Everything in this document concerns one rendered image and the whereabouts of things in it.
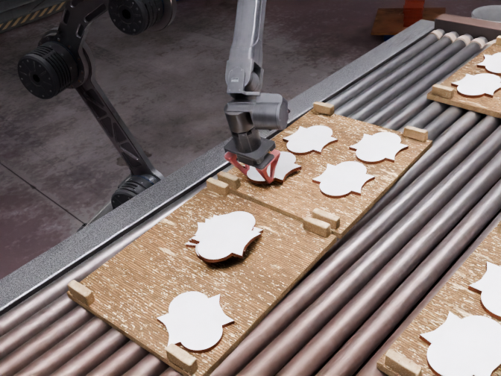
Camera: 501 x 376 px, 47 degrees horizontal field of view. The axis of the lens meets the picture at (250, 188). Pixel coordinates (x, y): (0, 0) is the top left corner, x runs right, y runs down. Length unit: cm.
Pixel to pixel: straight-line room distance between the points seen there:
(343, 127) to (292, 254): 49
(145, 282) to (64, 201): 206
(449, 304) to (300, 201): 40
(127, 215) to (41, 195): 196
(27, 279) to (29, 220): 186
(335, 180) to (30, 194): 228
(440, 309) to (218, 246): 42
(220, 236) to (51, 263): 37
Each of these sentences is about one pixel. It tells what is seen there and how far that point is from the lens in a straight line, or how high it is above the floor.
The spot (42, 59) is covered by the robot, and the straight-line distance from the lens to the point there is 225.
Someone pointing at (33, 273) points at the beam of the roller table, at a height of 91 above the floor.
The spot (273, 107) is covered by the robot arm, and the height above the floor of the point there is 116.
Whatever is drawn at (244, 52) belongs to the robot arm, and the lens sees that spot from 122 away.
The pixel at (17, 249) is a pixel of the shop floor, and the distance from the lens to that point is 296.
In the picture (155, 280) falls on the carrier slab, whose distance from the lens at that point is 114.
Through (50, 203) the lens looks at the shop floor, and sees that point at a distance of 320.
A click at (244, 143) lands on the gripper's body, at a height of 107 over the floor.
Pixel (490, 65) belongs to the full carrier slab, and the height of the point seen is 95.
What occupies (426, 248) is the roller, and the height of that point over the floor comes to 91.
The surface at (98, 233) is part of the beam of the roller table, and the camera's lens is 132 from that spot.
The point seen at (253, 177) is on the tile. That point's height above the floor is 96.
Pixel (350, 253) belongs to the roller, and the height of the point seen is 92.
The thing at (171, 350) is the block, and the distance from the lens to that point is 98.
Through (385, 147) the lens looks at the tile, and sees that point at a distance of 142.
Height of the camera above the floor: 170
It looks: 35 degrees down
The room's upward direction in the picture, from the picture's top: 8 degrees counter-clockwise
